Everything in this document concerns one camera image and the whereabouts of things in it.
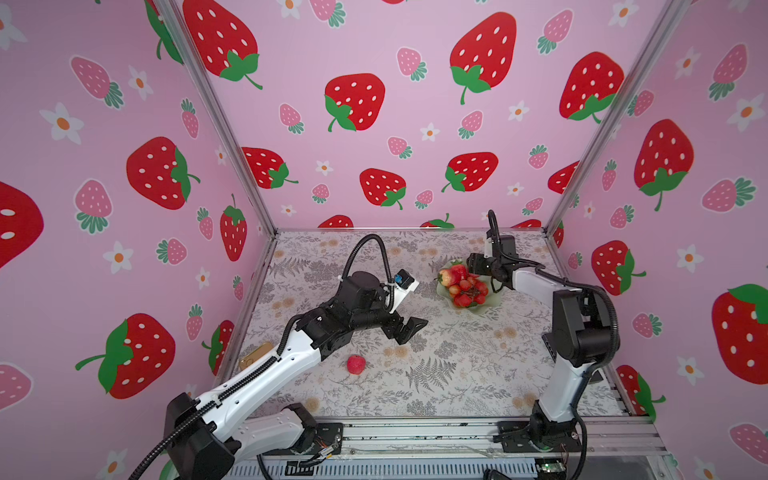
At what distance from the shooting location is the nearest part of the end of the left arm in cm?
54

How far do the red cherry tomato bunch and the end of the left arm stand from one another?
315mm

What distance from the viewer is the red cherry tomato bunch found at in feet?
3.15
